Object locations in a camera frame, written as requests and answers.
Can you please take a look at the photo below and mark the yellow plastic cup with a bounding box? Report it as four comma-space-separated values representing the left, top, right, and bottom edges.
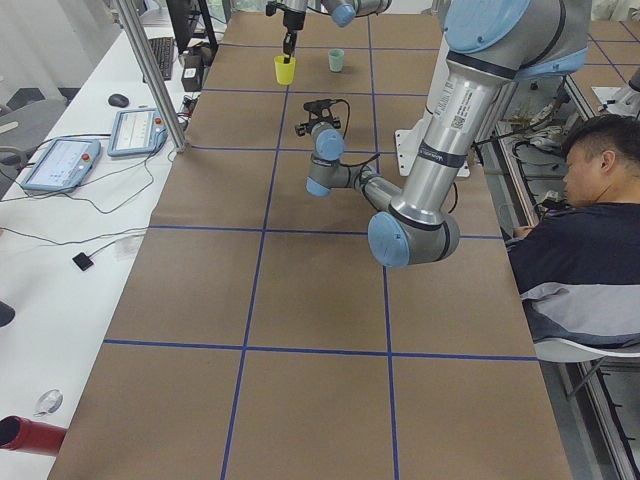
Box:
274, 55, 296, 86

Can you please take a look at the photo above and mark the seated person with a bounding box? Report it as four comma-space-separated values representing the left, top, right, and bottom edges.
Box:
507, 114, 639, 347

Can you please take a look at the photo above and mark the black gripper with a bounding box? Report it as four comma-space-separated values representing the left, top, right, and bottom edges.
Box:
283, 10, 305, 64
307, 107, 342, 133

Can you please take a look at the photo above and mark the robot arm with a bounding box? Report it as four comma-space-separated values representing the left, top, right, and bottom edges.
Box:
306, 1, 592, 267
265, 0, 392, 64

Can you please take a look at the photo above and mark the aluminium frame post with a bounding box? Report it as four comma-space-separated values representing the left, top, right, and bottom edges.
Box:
115, 0, 187, 153

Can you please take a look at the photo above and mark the far blue teach pendant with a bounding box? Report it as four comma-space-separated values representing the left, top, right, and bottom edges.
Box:
107, 108, 167, 157

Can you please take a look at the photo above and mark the black computer mouse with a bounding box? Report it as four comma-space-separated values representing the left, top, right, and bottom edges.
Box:
108, 93, 130, 108

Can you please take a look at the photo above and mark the black keyboard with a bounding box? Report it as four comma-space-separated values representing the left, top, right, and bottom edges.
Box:
148, 37, 174, 80

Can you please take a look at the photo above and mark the black cardboard box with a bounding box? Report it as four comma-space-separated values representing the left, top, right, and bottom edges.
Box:
181, 55, 204, 92

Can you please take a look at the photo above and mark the small black square device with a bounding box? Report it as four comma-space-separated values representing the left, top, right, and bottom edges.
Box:
72, 252, 94, 271

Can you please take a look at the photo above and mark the blue teach pendant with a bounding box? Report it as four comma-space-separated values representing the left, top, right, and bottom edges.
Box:
21, 138, 101, 194
107, 108, 167, 157

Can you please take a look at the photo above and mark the light green plastic cup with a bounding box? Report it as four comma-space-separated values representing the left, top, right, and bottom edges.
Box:
328, 48, 345, 73

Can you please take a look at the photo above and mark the red cylinder bottle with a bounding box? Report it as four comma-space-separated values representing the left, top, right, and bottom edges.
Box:
1, 416, 67, 456

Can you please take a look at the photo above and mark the white chair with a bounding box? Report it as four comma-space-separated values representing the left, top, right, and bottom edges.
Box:
534, 338, 639, 399

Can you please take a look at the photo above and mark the brown paper table cover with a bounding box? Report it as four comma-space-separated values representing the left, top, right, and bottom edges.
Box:
51, 13, 571, 479

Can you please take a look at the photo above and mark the near blue teach pendant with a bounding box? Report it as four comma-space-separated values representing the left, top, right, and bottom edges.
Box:
21, 138, 101, 194

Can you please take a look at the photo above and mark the black computer monitor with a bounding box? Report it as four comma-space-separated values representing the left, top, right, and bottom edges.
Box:
166, 0, 218, 53

